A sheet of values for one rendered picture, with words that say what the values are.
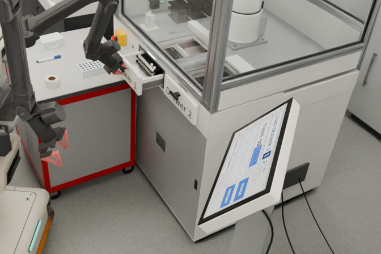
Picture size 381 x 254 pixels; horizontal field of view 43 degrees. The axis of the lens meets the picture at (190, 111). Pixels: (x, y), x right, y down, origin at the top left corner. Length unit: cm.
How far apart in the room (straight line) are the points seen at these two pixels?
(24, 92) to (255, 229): 95
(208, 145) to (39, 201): 95
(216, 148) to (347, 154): 152
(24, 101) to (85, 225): 136
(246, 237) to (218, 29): 80
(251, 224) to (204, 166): 58
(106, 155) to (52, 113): 128
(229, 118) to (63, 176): 113
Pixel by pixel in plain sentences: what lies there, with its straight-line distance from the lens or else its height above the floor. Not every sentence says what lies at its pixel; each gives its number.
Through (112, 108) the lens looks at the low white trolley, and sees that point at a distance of 274.
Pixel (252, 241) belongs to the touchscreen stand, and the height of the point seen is 75.
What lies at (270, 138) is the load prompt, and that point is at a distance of 172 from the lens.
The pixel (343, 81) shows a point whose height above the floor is 88.
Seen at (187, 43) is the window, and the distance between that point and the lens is 220.
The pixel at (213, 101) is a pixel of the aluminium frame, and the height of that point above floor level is 101.
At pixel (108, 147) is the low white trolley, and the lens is 290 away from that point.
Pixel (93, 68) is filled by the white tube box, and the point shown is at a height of 80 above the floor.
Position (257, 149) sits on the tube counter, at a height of 111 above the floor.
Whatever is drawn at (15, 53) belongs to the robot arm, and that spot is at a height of 143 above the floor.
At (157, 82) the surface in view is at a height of 86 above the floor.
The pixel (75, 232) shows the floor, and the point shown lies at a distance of 288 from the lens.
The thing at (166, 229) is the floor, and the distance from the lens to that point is 287.
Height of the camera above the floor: 222
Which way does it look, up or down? 37 degrees down
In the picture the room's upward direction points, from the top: 6 degrees clockwise
